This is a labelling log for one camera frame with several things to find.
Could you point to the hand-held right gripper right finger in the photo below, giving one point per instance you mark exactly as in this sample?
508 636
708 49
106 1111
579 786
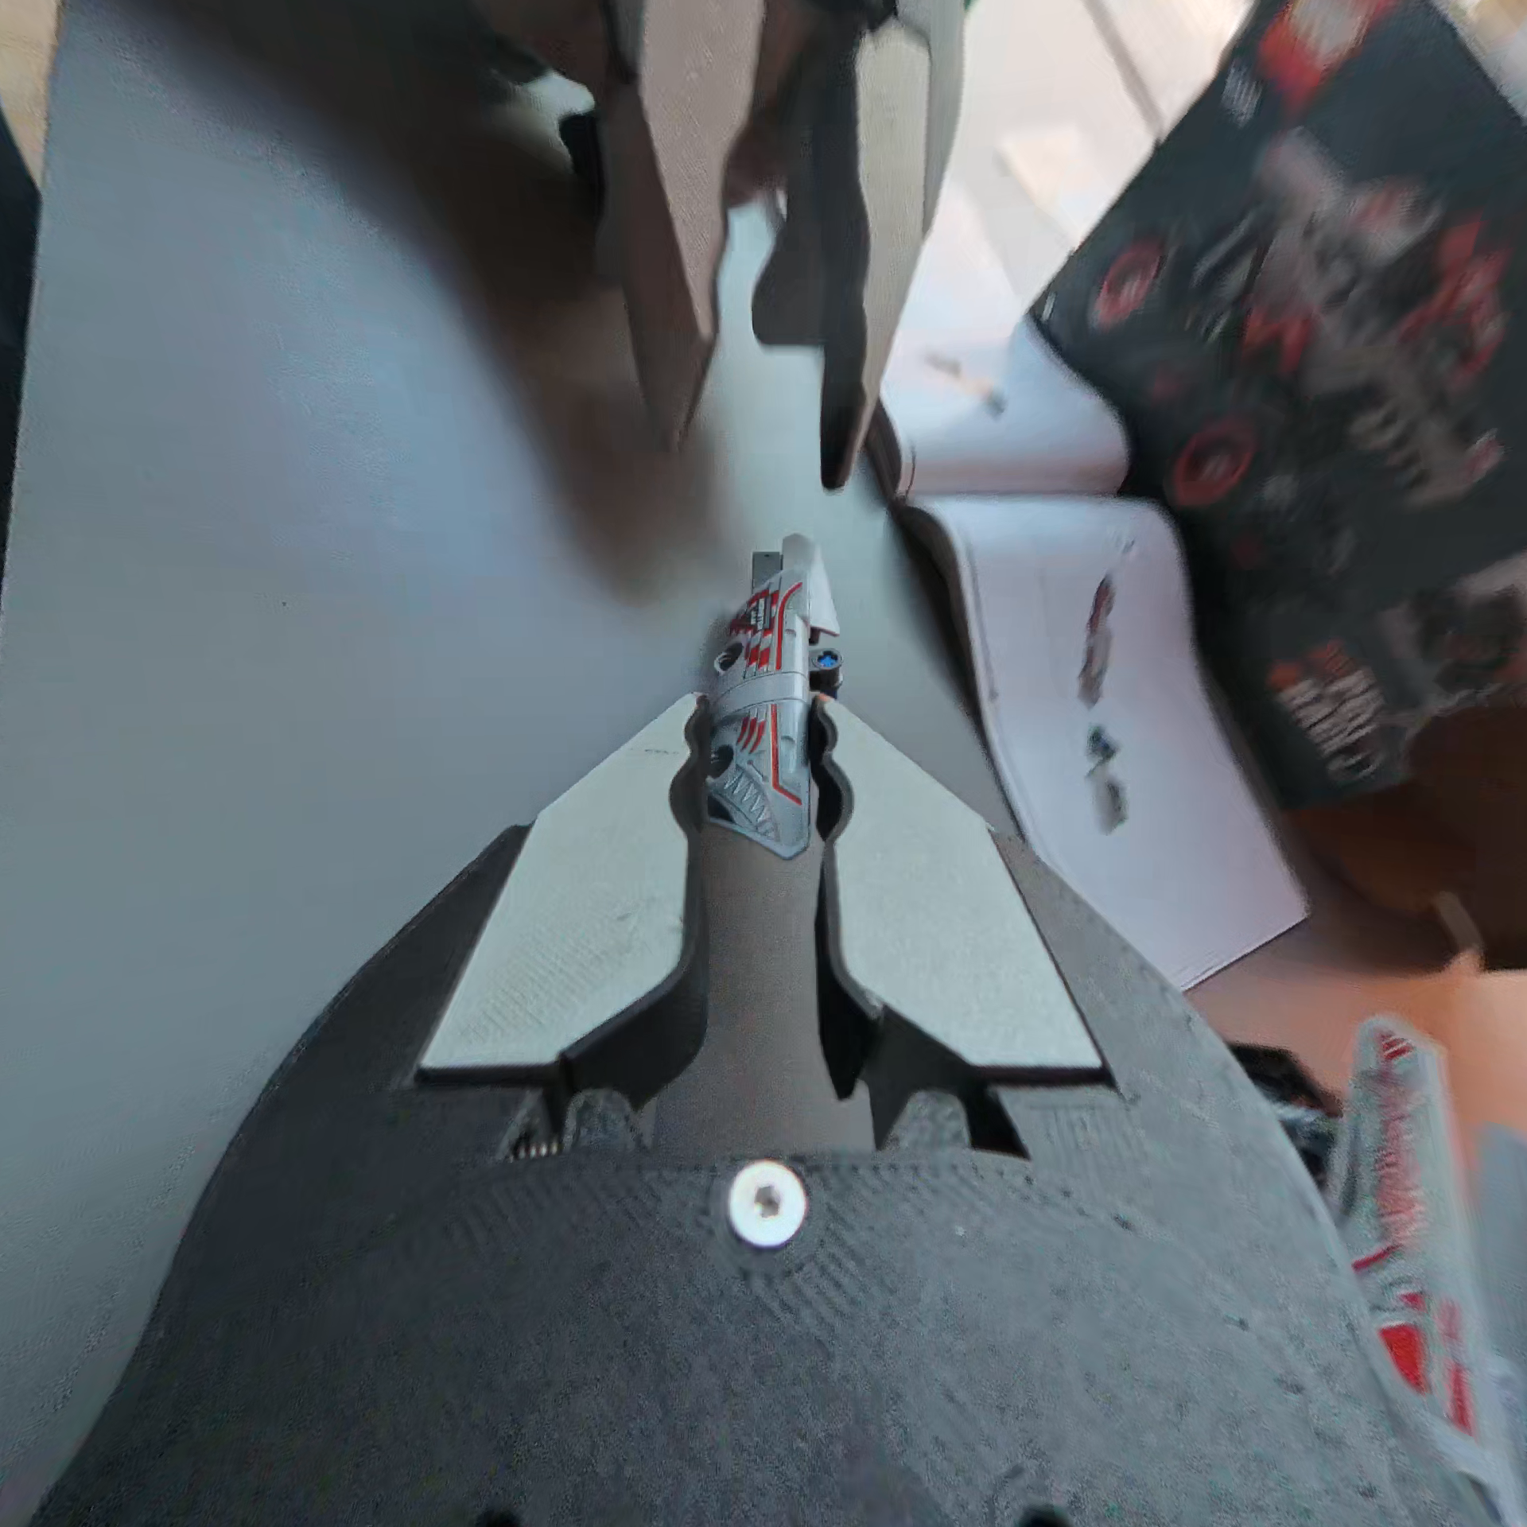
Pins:
945 944

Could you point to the grey red printed lego panel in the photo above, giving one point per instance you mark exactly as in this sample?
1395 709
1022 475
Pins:
764 716

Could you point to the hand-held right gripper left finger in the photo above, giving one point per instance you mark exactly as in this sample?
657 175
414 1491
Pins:
587 929

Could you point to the black lego set box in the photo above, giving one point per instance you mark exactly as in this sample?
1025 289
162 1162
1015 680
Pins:
1324 358

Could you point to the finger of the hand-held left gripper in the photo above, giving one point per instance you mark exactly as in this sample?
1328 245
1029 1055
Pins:
893 179
676 239

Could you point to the white instruction booklet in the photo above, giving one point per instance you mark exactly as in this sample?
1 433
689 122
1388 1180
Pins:
1074 716

